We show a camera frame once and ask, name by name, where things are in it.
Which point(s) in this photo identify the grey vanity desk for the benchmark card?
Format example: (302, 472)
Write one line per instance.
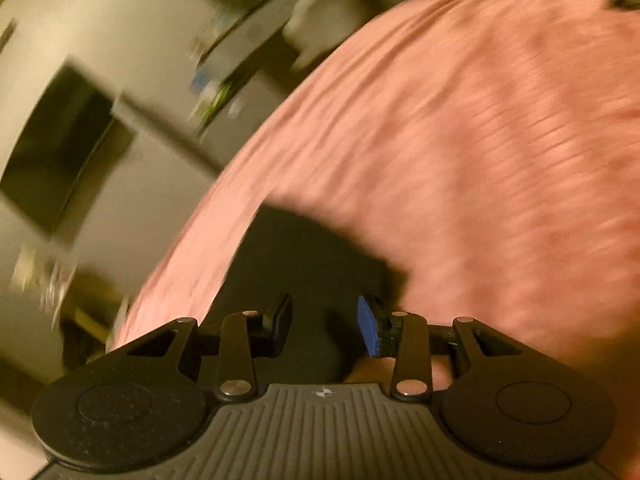
(309, 29)

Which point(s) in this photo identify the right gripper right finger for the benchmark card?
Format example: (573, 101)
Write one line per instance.
(404, 337)

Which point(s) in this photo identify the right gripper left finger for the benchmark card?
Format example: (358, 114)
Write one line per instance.
(243, 337)

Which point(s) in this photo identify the grey cabinet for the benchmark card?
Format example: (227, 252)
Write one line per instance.
(141, 185)

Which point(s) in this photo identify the pink ribbed bedspread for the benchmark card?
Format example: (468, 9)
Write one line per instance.
(488, 148)

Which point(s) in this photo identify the wall mounted black television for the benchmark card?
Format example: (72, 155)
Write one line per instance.
(71, 137)

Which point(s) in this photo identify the black pants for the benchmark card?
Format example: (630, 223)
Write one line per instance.
(325, 273)

